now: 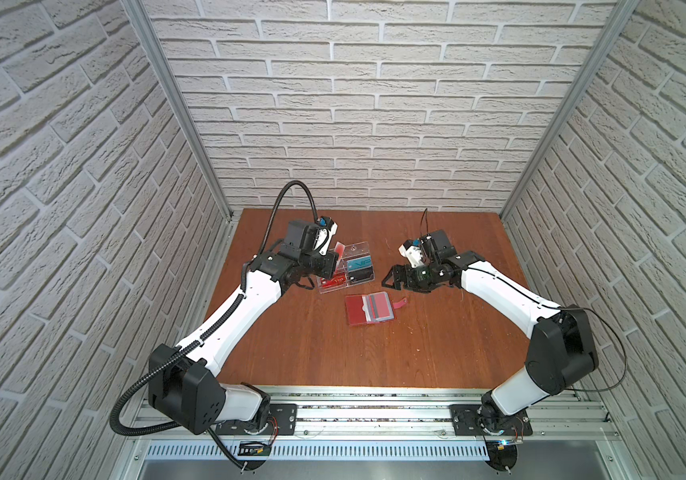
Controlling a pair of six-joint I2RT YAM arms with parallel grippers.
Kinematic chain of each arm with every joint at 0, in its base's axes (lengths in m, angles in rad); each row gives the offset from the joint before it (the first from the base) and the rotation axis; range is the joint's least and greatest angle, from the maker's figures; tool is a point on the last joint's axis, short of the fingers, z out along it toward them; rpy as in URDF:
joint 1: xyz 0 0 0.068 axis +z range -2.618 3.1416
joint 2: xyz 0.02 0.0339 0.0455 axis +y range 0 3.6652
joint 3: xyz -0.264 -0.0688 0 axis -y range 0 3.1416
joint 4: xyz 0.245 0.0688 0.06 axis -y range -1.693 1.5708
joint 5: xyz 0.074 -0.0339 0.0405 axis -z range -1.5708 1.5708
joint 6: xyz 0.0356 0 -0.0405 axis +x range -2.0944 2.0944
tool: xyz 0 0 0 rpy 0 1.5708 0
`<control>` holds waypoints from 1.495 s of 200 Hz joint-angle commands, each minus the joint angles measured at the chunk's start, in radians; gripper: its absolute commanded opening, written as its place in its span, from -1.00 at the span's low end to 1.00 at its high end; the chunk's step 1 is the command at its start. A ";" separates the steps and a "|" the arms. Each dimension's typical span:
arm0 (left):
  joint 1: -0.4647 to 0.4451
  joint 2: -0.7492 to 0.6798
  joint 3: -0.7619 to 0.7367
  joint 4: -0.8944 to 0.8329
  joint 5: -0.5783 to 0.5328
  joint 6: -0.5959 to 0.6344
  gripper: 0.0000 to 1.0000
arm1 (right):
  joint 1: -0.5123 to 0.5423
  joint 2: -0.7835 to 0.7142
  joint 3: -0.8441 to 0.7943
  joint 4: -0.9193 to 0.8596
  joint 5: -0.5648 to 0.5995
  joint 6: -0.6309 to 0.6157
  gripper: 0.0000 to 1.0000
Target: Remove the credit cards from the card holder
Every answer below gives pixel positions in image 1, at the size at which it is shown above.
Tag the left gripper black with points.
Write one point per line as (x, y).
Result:
(333, 261)

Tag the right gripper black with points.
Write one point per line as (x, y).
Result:
(408, 283)

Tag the white pink circle card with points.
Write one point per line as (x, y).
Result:
(339, 250)

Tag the clear acrylic card organizer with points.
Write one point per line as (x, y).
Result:
(351, 251)

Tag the red leather card holder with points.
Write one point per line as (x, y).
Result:
(371, 308)

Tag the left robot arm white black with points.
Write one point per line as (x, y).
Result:
(186, 389)

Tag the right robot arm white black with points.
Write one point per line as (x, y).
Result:
(561, 349)

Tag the red card in organizer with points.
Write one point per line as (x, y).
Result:
(338, 281)

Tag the teal VIP card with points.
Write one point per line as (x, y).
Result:
(359, 263)

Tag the black VIP card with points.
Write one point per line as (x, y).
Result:
(360, 276)

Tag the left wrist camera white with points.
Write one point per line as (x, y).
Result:
(327, 229)

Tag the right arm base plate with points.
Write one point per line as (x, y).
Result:
(482, 420)

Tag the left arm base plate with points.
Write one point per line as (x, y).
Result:
(276, 419)

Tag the aluminium rail frame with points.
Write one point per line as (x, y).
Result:
(392, 433)

